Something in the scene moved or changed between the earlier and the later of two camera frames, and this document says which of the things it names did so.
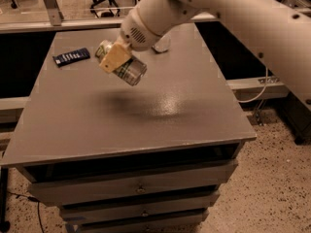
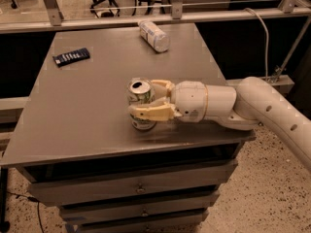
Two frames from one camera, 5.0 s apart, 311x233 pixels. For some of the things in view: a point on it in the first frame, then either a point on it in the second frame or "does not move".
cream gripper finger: [118, 54] -> [155, 113]
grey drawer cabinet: [116, 157] does not move
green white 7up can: [131, 72] -> [141, 91]
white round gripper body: [138, 35] -> [189, 100]
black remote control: [72, 56] does not move
